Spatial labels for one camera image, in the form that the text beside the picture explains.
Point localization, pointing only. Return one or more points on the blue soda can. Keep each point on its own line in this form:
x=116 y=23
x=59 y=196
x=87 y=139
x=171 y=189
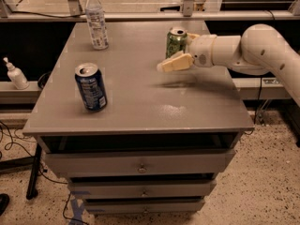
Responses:
x=89 y=80

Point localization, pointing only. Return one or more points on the white pump bottle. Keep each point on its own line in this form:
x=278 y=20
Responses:
x=16 y=75

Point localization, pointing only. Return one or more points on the clear plastic water bottle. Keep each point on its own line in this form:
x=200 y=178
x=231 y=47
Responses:
x=96 y=24

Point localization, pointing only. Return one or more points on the bottom grey drawer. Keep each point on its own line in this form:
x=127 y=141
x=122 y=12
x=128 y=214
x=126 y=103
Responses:
x=144 y=206

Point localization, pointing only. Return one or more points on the aluminium frame rail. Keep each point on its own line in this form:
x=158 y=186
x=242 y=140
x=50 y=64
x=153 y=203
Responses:
x=244 y=15

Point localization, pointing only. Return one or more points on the green soda can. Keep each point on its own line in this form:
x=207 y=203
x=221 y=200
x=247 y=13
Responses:
x=176 y=40

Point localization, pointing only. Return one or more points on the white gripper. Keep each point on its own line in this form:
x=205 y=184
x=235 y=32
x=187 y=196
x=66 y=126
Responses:
x=202 y=51

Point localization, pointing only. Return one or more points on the top grey drawer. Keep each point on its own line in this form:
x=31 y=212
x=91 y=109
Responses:
x=139 y=163

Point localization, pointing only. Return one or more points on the grey drawer cabinet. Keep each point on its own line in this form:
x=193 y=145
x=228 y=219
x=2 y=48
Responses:
x=197 y=109

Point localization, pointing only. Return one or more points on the middle grey drawer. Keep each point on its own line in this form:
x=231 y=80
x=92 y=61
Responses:
x=142 y=189

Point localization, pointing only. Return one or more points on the black metal stand leg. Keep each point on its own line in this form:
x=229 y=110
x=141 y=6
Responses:
x=32 y=163

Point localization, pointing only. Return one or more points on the blue tape cross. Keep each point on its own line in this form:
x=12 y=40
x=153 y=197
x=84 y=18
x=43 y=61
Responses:
x=77 y=210

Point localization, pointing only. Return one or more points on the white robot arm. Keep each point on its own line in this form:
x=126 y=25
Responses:
x=261 y=49

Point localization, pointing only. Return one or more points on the grey drawer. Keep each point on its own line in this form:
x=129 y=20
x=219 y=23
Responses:
x=142 y=189
x=144 y=206
x=139 y=163

